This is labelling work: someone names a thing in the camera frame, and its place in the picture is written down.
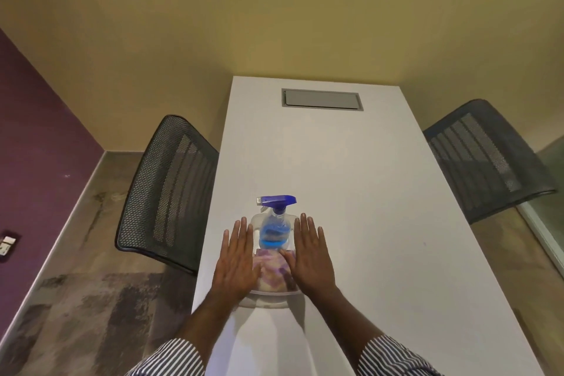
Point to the person's left hand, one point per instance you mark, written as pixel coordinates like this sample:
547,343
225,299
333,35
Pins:
235,265

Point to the person's right hand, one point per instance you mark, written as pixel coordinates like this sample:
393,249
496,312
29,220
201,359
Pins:
313,265

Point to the purple striped cleaning cloth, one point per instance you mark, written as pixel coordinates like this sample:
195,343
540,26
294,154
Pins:
275,272

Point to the blue spray bottle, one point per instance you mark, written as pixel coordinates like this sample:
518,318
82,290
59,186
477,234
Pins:
275,230

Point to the person's right forearm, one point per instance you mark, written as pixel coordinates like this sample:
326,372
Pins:
348,323

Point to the person's left forearm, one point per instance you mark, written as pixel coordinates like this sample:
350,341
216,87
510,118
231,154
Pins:
207,327

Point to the clear plastic container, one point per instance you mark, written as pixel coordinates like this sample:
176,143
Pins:
269,298

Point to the black mesh office chair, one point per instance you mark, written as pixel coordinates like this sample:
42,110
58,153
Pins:
489,160
167,195

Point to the striped shirt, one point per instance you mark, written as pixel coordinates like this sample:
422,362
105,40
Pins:
176,358

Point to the black wall outlet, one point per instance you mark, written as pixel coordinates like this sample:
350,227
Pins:
6,244

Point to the plain glass partition wall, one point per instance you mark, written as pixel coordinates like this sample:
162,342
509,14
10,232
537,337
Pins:
548,212

